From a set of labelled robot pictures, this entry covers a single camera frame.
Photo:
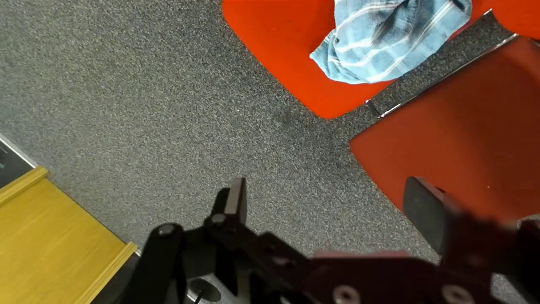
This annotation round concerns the red chair with cloth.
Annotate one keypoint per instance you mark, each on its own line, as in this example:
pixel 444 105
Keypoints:
pixel 281 34

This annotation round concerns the wooden door with sign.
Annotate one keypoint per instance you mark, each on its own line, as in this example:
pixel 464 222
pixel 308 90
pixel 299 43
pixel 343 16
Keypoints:
pixel 53 251

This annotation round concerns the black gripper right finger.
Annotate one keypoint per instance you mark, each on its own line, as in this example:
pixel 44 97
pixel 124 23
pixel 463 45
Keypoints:
pixel 431 212

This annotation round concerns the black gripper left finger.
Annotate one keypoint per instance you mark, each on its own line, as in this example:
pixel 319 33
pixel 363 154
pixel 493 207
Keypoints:
pixel 230 203

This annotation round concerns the blue checkered cloth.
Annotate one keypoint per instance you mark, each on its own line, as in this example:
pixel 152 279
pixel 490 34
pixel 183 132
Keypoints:
pixel 375 41

